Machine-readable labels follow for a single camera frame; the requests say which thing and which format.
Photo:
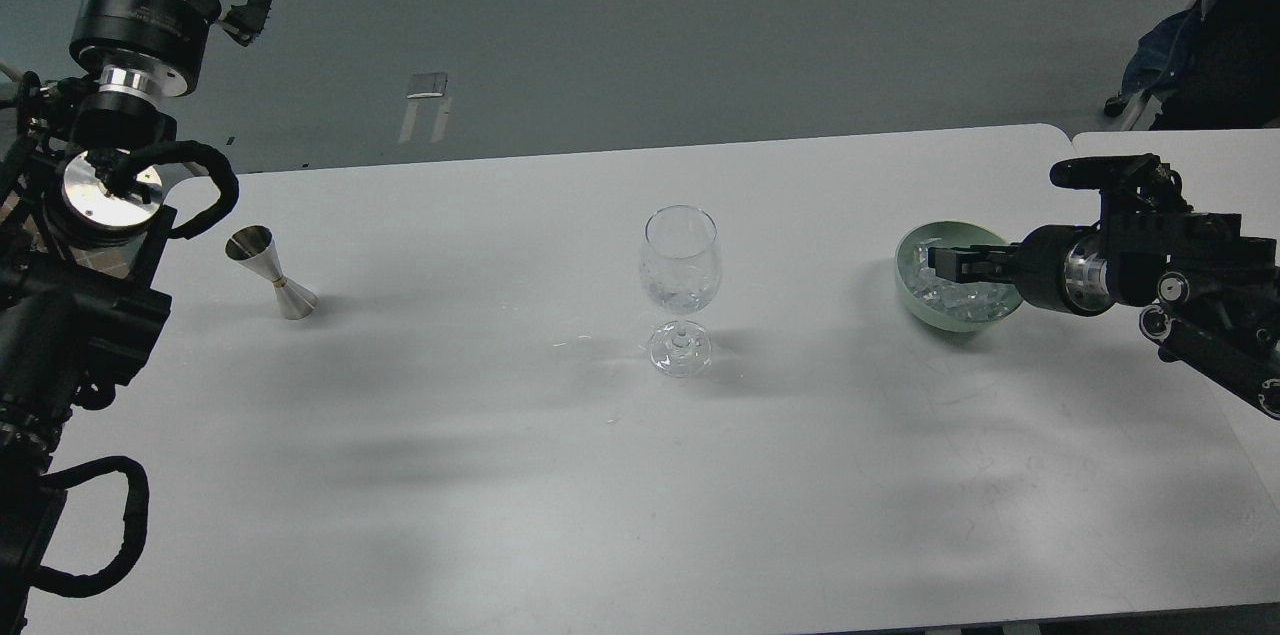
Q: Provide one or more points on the clear ice cubes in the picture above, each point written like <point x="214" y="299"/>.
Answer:
<point x="977" y="302"/>

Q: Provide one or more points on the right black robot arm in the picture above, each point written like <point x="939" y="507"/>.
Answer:
<point x="1207" y="295"/>

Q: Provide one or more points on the clear wine glass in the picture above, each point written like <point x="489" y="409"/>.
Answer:
<point x="680" y="269"/>

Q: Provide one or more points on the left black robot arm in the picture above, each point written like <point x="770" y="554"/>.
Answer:
<point x="96" y="183"/>

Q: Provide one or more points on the metal floor plate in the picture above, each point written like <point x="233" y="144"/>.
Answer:
<point x="426" y="85"/>

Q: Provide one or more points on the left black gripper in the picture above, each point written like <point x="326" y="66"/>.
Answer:
<point x="140" y="20"/>

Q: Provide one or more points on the steel double jigger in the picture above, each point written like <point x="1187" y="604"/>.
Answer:
<point x="254" y="247"/>

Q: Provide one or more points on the green bowl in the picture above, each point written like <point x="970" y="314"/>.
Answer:
<point x="952" y="234"/>

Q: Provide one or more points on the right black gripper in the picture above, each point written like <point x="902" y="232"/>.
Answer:
<point x="1057" y="267"/>

